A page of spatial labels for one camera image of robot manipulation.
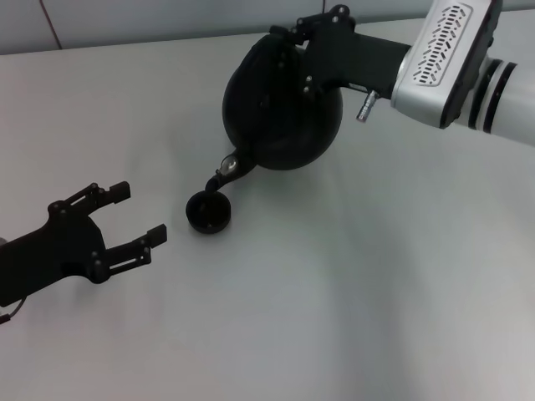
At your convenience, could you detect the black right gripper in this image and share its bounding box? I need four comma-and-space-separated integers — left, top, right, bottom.
269, 4, 413, 102

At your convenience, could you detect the right gripper cable with plug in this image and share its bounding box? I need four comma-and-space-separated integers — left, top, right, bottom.
354, 89, 380, 124

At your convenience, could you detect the black round teapot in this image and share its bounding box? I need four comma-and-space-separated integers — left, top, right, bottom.
204, 33, 344, 197

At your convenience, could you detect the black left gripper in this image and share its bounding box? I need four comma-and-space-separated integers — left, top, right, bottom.
0, 180, 168, 306

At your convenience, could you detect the small dark teacup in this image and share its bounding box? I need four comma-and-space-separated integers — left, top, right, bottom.
184, 190, 232, 234

